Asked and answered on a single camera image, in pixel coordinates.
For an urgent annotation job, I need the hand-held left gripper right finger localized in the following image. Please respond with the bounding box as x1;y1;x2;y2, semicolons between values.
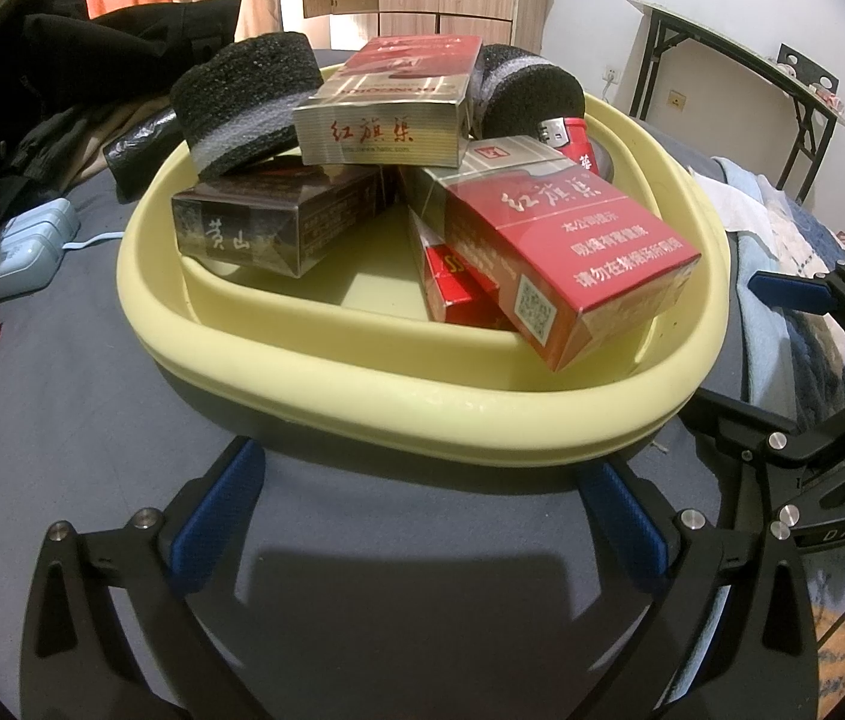
578;461;820;720

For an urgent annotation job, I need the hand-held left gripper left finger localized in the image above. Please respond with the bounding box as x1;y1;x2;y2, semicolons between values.
19;435;267;720

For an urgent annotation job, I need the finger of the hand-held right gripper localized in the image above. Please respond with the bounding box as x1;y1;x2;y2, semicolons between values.
681;382;845;548
748;259;845;391

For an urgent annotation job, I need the pale yellow plastic basin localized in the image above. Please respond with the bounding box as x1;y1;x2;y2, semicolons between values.
116;64;730;466

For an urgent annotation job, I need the red cigarette box silver lid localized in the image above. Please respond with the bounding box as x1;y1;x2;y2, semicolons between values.
398;136;703;372

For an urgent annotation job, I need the red lighter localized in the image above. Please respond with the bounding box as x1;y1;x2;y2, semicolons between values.
538;116;605;177

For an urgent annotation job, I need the red cigarette box yellow stripe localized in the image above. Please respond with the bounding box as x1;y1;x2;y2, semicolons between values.
408;210;521;331

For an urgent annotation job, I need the dark brown cigarette box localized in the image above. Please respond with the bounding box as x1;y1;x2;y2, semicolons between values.
171;165;393;278

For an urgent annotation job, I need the small black foam cylinder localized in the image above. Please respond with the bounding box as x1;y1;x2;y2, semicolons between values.
476;43;586;142

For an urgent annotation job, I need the large black foam cylinder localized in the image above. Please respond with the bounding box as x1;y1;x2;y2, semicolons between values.
169;31;326;173

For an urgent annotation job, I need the silver and red cigarette box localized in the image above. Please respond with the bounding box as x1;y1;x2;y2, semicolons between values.
292;35;485;167

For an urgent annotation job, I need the blue white checkered rug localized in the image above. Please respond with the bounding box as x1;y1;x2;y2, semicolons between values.
684;156;845;691

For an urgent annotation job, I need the black box with round holes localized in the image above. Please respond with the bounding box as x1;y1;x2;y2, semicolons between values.
776;45;839;91

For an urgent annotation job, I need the black folding table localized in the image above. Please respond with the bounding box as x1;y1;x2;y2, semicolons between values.
624;0;845;203

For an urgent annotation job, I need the light blue case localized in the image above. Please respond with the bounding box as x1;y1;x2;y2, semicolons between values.
0;197;82;297

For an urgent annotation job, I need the black plastic bag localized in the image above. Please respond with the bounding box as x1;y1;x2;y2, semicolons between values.
102;106;184;200

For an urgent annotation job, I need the black jacket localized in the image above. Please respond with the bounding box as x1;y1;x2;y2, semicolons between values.
0;0;243;203

